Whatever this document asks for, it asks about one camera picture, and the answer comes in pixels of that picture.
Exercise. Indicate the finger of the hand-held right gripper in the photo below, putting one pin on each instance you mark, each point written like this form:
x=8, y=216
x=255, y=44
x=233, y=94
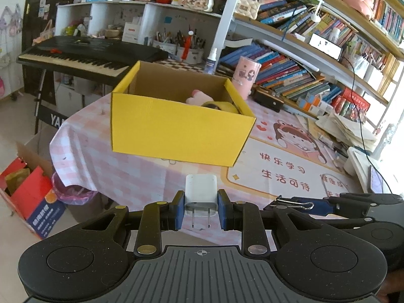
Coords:
x=318, y=206
x=347, y=222

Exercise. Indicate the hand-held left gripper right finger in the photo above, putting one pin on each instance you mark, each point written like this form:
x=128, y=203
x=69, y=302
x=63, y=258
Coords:
x=223, y=211

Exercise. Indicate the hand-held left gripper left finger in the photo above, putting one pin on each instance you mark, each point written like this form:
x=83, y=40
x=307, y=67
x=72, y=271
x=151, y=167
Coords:
x=180, y=211

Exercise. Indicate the white charger plug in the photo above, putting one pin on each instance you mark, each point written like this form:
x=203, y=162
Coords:
x=201, y=192

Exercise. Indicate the black binder clip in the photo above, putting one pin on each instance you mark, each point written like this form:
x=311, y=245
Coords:
x=277, y=203

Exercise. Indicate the yellow cardboard box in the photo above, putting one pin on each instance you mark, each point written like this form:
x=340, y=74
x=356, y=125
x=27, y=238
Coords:
x=164, y=129

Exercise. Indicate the yellow tape roll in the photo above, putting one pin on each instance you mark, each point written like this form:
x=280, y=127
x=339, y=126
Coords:
x=227, y=106

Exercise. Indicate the pink plush toy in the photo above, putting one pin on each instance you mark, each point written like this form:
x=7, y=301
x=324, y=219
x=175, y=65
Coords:
x=197, y=96

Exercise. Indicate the white plastic device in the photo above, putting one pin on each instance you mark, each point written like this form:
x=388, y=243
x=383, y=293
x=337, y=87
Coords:
x=356, y=164

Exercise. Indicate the stack of papers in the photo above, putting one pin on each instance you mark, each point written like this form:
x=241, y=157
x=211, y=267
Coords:
x=347, y=129

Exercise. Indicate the pink bin bag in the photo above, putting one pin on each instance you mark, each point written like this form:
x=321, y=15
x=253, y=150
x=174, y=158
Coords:
x=74, y=192

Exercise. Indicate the row of red books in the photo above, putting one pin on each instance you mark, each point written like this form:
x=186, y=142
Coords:
x=356, y=101

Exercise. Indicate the pink cartoon tumbler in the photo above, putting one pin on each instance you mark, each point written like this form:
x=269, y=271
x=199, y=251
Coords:
x=246, y=79

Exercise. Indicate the red cardboard box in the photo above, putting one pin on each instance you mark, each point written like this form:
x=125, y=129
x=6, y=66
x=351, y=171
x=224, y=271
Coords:
x=34, y=195

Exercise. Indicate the wooden chessboard box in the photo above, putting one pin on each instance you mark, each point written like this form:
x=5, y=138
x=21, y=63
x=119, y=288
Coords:
x=176, y=64

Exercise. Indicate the white spray bottle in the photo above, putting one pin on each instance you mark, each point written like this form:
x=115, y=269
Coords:
x=210, y=64

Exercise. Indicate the black keyboard stand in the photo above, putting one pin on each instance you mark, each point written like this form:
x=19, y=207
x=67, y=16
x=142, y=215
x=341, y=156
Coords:
x=53, y=118

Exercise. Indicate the smartphone with lit screen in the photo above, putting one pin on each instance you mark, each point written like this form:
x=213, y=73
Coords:
x=325, y=46

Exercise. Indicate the red white-capped pen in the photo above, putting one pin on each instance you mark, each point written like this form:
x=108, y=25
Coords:
x=187, y=45

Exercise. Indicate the black electronic keyboard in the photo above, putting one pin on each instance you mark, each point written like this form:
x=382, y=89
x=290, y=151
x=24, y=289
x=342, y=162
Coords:
x=94, y=50

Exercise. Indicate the white carton red label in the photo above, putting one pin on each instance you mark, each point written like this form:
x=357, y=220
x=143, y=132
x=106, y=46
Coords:
x=131, y=33

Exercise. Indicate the white wooden bookshelf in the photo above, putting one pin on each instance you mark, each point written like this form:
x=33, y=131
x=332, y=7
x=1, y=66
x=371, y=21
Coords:
x=225, y=15

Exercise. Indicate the white quilted handbag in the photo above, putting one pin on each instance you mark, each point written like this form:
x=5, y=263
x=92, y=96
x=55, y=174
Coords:
x=249, y=8

